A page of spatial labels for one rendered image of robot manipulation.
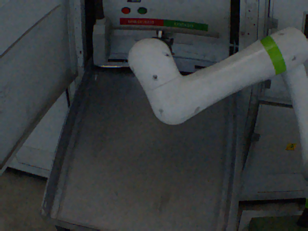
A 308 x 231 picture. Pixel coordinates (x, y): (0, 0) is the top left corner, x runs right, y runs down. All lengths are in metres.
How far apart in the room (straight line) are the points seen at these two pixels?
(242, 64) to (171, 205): 0.46
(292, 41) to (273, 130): 0.72
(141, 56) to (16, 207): 1.52
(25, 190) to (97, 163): 1.13
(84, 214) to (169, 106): 0.42
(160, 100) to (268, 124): 0.73
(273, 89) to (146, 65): 0.66
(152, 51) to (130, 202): 0.44
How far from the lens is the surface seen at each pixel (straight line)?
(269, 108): 1.61
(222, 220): 1.17
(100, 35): 1.39
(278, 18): 1.34
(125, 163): 1.30
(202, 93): 1.04
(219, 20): 1.42
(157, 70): 1.03
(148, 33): 1.43
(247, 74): 1.05
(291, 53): 1.07
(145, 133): 1.37
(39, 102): 1.48
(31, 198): 2.31
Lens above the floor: 1.87
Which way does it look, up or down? 46 degrees down
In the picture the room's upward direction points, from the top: 1 degrees counter-clockwise
